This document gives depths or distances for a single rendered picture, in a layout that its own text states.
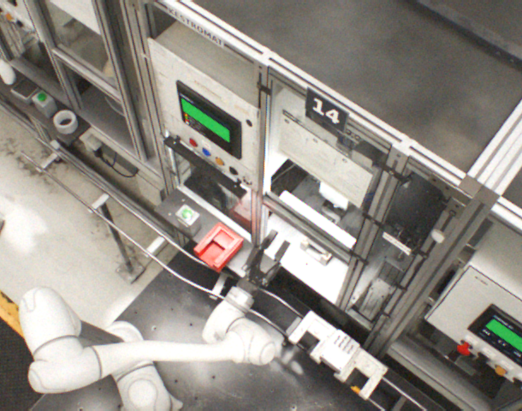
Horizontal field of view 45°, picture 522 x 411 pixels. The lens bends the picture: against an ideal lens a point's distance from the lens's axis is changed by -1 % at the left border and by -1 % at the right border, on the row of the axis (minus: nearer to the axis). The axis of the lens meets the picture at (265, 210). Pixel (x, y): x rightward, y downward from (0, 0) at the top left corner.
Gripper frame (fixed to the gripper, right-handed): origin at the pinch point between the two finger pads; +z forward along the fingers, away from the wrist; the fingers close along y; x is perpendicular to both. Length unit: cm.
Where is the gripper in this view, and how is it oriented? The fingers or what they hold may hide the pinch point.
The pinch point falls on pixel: (277, 242)
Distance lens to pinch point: 218.7
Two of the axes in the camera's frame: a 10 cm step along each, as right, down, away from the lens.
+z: 5.5, -8.2, 1.3
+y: -5.3, -4.7, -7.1
